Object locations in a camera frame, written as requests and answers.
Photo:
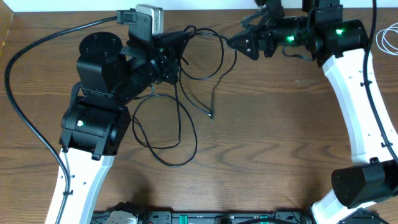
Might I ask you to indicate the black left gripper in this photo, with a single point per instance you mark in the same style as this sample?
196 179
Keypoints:
170 62

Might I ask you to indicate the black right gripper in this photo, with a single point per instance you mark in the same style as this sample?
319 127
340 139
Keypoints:
253 53

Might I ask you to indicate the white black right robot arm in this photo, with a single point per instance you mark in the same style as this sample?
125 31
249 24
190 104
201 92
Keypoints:
342 49

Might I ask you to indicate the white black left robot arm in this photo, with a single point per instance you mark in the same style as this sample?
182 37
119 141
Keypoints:
93 126

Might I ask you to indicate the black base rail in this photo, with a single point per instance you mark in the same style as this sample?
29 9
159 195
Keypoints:
127 212

